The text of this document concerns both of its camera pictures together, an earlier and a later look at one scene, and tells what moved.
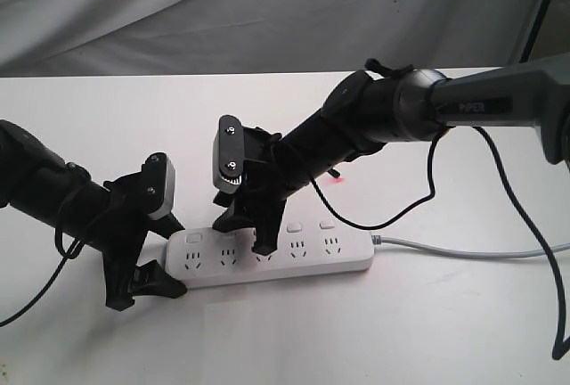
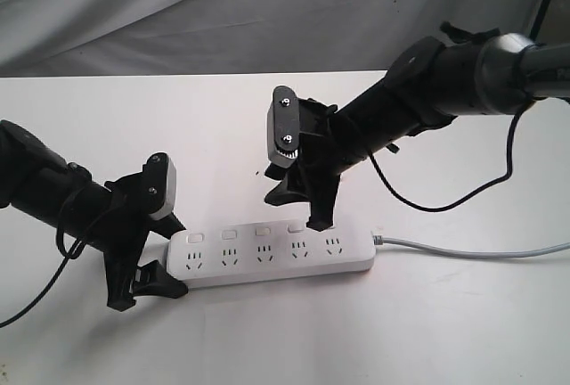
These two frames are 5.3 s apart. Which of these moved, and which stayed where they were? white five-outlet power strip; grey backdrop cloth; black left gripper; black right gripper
Moved: black right gripper
Stayed: black left gripper; white five-outlet power strip; grey backdrop cloth
